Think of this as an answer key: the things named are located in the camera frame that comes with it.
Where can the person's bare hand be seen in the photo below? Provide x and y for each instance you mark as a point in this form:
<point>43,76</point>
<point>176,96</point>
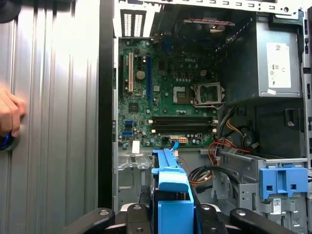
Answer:
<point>11,109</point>

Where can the metal disk bay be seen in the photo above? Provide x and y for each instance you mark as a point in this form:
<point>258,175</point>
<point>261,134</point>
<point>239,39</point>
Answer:
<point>132,165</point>

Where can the black open PC case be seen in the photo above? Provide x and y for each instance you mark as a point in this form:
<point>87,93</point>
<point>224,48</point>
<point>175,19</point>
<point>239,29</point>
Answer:
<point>106,97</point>

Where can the black round object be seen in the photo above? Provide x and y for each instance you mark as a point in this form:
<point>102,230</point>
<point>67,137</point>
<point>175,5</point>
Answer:
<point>8,9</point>

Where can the green motherboard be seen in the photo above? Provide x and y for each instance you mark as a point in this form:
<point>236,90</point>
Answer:
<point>165,102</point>

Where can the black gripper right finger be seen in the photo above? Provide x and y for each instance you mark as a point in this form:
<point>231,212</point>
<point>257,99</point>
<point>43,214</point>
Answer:
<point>209,219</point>

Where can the beige expansion slot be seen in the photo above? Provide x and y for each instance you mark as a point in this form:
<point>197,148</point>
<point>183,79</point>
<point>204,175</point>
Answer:
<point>130,73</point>

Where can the metal optical drive cage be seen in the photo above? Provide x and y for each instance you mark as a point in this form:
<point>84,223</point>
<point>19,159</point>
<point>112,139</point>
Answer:
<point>246,195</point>

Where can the black RAM slot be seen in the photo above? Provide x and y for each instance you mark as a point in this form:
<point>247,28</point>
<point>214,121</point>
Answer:
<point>182,130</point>
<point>182,121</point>
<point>182,126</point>
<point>182,118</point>

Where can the grey power supply box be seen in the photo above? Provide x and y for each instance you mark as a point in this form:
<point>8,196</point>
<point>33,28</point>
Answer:
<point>243,61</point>

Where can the metal socket cover frame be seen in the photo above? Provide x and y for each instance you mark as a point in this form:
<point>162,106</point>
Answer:
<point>209,85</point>

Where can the black case fan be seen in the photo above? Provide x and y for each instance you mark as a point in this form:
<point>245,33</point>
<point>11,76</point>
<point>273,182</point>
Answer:
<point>195,31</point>

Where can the blue plastic drive latch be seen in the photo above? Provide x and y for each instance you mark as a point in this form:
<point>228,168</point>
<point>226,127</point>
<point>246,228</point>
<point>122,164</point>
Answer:
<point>265,180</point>

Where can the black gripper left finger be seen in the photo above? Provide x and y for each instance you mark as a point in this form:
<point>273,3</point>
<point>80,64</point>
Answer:
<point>139,219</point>

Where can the blue expansion slot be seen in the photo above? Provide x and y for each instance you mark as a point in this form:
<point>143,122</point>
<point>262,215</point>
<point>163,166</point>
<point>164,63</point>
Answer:
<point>149,80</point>

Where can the thin metal locking lever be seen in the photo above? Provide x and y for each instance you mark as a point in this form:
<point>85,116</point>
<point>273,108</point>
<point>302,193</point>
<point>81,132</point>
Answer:
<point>209,106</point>

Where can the round silver coin battery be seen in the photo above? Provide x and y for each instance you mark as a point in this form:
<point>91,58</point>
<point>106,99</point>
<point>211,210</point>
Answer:
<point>140,75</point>

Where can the white board connector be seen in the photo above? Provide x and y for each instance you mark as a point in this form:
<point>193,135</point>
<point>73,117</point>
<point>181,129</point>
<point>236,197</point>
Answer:
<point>183,140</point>

